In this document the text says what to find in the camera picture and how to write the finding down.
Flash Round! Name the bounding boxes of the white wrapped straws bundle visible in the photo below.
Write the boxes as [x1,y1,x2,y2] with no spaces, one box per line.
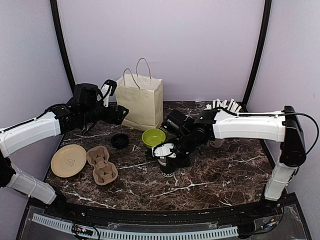
[204,98,242,113]

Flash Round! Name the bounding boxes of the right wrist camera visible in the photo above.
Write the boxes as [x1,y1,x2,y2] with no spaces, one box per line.
[145,142,177,159]

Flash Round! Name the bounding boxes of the black plastic cup lid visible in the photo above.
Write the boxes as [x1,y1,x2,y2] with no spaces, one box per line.
[110,133,129,150]

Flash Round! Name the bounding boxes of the cream paper carry bag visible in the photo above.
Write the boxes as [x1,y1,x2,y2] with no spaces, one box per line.
[115,68,164,131]

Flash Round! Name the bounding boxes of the black front rail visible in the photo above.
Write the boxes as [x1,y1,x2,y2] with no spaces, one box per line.
[52,188,272,221]

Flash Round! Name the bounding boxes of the brown cardboard cup carrier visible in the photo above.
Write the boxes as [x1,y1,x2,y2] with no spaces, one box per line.
[86,145,118,186]

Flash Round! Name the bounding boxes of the right black frame post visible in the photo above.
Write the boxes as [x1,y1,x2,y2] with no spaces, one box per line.
[242,0,272,107]

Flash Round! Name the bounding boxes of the black frame post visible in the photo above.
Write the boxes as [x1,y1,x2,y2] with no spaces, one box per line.
[49,0,76,92]
[242,0,272,107]

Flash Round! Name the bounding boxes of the white paper cup holder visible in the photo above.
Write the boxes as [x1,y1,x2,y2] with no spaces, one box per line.
[209,139,225,149]

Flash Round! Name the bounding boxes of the green bowl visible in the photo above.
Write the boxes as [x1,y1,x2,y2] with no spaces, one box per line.
[141,128,166,148]

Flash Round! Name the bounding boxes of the beige round plate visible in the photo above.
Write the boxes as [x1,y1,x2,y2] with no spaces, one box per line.
[50,144,87,178]

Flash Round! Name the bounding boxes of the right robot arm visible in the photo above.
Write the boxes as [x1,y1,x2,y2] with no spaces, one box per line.
[158,106,309,217]

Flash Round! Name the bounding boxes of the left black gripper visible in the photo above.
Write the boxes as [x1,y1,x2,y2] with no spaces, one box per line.
[80,103,128,125]

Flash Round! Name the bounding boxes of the black paper coffee cup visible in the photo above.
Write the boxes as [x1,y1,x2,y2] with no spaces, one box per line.
[158,159,177,178]

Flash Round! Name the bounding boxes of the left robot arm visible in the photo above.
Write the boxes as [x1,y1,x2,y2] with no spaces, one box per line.
[0,79,129,218]

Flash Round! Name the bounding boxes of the left black frame post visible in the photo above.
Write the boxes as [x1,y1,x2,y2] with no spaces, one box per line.
[49,0,76,92]

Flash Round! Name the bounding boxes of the grey slotted cable duct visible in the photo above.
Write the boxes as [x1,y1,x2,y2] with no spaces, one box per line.
[31,213,239,240]

